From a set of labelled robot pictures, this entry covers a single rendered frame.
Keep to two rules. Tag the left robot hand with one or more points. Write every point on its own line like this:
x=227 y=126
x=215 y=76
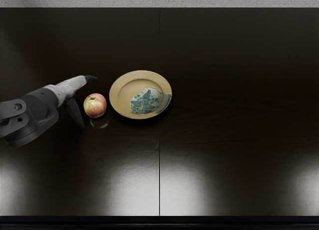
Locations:
x=67 y=88

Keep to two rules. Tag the red yellow apple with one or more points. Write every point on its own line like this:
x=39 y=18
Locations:
x=94 y=105

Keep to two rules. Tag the tan plate with teal pattern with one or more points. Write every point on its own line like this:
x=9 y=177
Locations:
x=129 y=92

